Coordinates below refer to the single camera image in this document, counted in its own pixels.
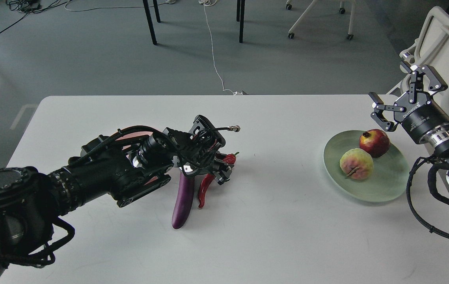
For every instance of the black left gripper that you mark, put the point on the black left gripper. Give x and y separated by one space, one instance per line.
217 164

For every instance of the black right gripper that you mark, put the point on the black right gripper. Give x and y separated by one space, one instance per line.
421 116

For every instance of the red chili pepper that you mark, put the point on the red chili pepper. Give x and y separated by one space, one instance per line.
205 184

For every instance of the purple eggplant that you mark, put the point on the purple eggplant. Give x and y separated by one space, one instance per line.
184 200

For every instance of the red pomegranate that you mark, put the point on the red pomegranate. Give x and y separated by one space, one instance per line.
375 142

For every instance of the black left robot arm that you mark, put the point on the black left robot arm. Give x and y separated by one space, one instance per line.
32 203

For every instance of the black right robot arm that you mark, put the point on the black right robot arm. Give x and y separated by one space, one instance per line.
438 174

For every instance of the light green plate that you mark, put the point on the light green plate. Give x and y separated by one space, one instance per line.
386 183

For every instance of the pink plate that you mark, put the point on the pink plate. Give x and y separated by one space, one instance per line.
128 167

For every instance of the white chair wheeled base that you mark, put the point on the white chair wheeled base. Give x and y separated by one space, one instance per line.
307 16

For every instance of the black table leg right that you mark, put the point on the black table leg right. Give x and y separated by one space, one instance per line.
240 14

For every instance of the black table leg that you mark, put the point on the black table leg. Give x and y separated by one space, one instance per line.
149 18
240 14

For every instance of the black table leg left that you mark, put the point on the black table leg left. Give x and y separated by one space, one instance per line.
149 18

